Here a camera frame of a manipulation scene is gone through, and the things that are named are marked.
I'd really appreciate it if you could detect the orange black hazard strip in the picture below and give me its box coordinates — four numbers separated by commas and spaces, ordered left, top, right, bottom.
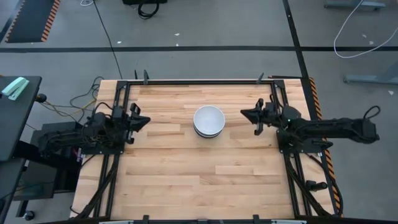
307, 77, 345, 218

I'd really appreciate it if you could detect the black equipment box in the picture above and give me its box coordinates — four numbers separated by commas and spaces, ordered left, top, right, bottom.
14, 121, 83, 202

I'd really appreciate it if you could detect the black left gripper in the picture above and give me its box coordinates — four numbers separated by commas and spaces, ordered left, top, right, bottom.
112, 103, 152, 144

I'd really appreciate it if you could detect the grey table foot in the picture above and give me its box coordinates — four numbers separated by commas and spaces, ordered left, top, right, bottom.
324, 0, 386, 10
343, 60, 398, 85

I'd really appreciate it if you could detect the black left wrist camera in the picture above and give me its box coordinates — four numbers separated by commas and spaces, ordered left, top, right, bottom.
112, 106, 125, 121

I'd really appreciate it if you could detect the yellow cable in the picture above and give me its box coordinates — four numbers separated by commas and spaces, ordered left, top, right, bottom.
46, 98, 97, 118

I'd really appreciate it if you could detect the black metal table frame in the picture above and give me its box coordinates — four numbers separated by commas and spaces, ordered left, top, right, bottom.
93, 79, 315, 220

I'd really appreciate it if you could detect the black desk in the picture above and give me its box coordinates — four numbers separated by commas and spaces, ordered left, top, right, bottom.
0, 157, 27, 224
0, 75, 43, 162

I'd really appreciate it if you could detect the long white floor cable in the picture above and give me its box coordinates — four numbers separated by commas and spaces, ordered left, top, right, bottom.
333, 0, 398, 59

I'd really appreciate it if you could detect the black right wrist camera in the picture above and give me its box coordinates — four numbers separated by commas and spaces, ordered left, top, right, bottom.
264, 101, 277, 116

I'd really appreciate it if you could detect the black mat orange striped edge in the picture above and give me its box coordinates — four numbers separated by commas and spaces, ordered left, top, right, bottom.
4, 0, 62, 44

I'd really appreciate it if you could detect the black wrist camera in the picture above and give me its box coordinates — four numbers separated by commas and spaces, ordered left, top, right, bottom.
112, 106, 125, 121
264, 101, 277, 116

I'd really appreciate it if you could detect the black floor box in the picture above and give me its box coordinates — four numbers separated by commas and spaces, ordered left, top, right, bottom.
122, 0, 168, 5

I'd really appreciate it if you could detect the coiled black cable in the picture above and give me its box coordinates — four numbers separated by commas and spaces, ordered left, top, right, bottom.
137, 2, 160, 20

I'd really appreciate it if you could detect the mint green stapler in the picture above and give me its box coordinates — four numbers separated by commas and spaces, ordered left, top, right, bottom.
1, 77, 30, 101

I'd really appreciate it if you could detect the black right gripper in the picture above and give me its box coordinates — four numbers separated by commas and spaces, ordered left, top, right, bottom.
240, 98, 282, 135

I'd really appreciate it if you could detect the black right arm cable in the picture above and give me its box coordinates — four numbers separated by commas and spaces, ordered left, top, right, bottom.
363, 105, 382, 121

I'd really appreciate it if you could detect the black cable bundle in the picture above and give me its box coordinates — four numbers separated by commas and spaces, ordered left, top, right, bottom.
73, 155, 121, 219
284, 152, 345, 218

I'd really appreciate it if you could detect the long black floor cable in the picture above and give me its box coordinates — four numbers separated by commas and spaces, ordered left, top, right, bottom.
92, 0, 124, 80

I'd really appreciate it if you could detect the black cylinder handle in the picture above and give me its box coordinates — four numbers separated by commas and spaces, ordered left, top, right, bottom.
305, 180, 329, 192

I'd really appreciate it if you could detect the black looped cable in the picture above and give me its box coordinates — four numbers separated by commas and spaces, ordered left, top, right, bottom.
68, 76, 105, 122

